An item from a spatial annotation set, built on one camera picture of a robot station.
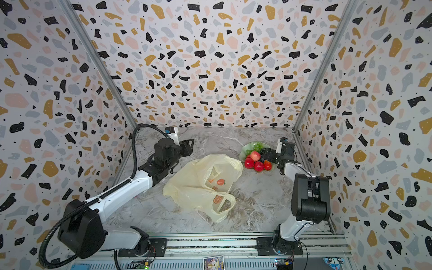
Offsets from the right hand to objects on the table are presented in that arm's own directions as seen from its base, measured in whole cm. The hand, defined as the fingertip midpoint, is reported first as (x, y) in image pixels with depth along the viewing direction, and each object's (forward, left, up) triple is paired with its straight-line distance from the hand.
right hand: (271, 152), depth 97 cm
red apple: (-8, +13, 0) cm, 15 cm away
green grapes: (+5, +8, -3) cm, 9 cm away
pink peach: (-4, +10, +1) cm, 11 cm away
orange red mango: (-7, +3, -3) cm, 8 cm away
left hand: (-7, +42, +17) cm, 46 cm away
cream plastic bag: (-22, +36, +3) cm, 42 cm away
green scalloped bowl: (+2, +16, -6) cm, 17 cm away
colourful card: (-52, +29, -8) cm, 60 cm away
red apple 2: (-9, +8, -2) cm, 12 cm away
